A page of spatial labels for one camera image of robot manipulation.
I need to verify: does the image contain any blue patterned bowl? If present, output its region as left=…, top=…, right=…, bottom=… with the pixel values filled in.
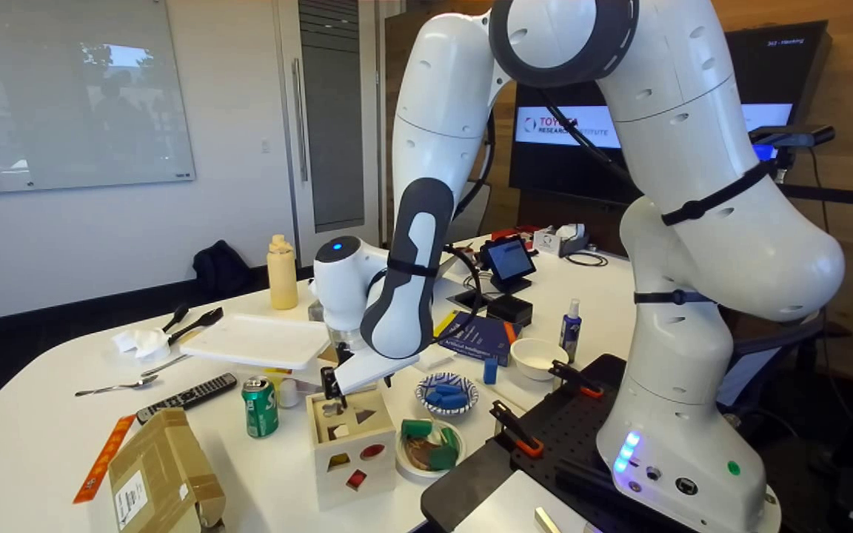
left=418, top=372, right=477, bottom=416

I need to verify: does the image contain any bowl with green orange items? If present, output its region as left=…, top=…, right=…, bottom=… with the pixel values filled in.
left=397, top=416, right=461, bottom=478

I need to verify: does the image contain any cardboard box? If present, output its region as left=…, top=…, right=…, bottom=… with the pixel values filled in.
left=109, top=407, right=224, bottom=533

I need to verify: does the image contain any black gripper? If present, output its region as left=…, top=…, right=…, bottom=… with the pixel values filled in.
left=319, top=342, right=415, bottom=407

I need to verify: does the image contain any black orange clamp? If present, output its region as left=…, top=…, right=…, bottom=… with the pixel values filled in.
left=489, top=400, right=545, bottom=458

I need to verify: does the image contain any black backpack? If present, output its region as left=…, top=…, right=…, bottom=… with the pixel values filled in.
left=193, top=240, right=251, bottom=295

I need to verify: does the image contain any white square plate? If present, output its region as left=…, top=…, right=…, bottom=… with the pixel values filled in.
left=181, top=313, right=328, bottom=370

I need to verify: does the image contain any wall monitor screen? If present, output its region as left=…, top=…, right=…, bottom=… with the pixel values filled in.
left=508, top=21, right=828, bottom=203

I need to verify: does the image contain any black spatula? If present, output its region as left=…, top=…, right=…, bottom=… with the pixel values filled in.
left=166, top=308, right=224, bottom=345

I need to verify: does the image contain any green soda can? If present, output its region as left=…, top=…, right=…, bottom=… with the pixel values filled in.
left=242, top=376, right=279, bottom=437

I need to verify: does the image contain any door with frosted glass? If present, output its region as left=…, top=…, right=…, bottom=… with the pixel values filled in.
left=280, top=0, right=381, bottom=265

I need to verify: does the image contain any wooden shape sorter box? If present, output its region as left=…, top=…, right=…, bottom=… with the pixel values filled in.
left=306, top=387, right=397, bottom=508

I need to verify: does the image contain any blue marker bottle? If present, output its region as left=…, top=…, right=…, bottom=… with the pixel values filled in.
left=560, top=301, right=581, bottom=364

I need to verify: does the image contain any orange ruler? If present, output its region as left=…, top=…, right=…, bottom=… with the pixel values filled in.
left=70, top=413, right=137, bottom=504

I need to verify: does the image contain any small tablet on stand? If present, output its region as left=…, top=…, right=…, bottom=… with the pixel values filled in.
left=482, top=236, right=535, bottom=293

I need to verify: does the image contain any white small bowl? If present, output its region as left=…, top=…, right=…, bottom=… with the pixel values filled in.
left=508, top=336, right=569, bottom=381

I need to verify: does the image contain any metal fork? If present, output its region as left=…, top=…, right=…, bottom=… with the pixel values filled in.
left=75, top=376, right=157, bottom=395

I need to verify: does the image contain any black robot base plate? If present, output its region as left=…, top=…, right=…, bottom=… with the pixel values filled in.
left=420, top=355, right=651, bottom=533

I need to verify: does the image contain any yellow mustard bottle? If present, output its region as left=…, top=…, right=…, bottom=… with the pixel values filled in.
left=267, top=233, right=297, bottom=311

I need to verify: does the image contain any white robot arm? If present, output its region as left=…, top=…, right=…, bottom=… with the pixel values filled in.
left=313, top=0, right=845, bottom=533

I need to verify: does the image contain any whiteboard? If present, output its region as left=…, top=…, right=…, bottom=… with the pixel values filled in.
left=0, top=0, right=194, bottom=194

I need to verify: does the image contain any dark blue book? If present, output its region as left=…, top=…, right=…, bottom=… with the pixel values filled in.
left=437, top=311, right=514, bottom=364

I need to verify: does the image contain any black remote control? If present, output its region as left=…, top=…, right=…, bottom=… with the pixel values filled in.
left=137, top=372, right=236, bottom=422

